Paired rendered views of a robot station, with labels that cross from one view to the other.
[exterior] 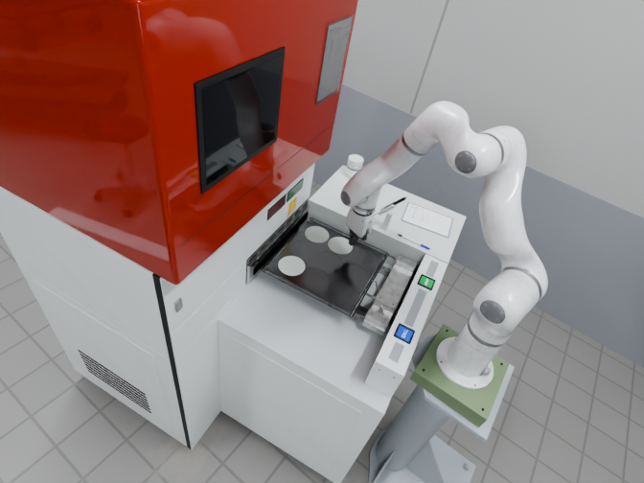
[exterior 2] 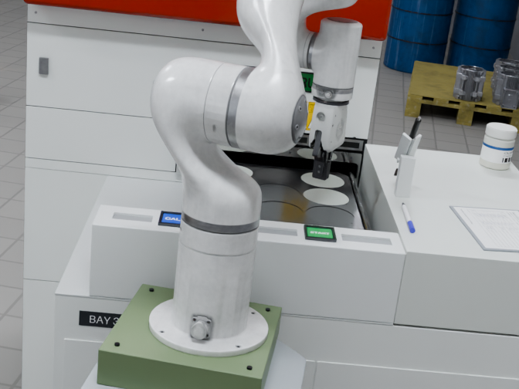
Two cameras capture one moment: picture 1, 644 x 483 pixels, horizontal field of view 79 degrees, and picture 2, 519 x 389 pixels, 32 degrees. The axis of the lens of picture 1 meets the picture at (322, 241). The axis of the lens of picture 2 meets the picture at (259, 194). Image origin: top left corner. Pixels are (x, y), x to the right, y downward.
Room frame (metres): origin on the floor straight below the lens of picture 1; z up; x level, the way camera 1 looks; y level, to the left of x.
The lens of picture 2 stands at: (0.35, -1.75, 1.59)
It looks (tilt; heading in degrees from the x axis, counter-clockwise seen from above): 21 degrees down; 68
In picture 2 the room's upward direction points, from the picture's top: 7 degrees clockwise
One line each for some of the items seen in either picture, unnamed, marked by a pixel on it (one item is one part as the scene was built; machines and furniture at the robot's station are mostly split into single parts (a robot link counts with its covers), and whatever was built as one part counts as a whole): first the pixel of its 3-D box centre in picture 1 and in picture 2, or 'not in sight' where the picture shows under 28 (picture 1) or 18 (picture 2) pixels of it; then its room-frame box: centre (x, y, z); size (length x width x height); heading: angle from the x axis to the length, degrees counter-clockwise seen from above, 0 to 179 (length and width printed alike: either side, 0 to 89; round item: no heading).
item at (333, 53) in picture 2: (368, 187); (335, 51); (1.13, -0.11, 1.23); 0.09 x 0.08 x 0.13; 140
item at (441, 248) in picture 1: (385, 220); (459, 228); (1.40, -0.26, 0.89); 0.62 x 0.35 x 0.14; 71
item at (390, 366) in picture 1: (409, 317); (245, 263); (0.89, -0.36, 0.89); 0.55 x 0.09 x 0.14; 161
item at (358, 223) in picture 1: (359, 218); (327, 120); (1.13, -0.12, 1.09); 0.10 x 0.07 x 0.11; 46
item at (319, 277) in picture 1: (328, 261); (276, 193); (1.07, -0.04, 0.90); 0.34 x 0.34 x 0.01; 71
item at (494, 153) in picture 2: (354, 167); (497, 146); (1.59, -0.07, 1.01); 0.07 x 0.07 x 0.10
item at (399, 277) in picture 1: (390, 294); not in sight; (1.00, -0.30, 0.87); 0.36 x 0.08 x 0.03; 161
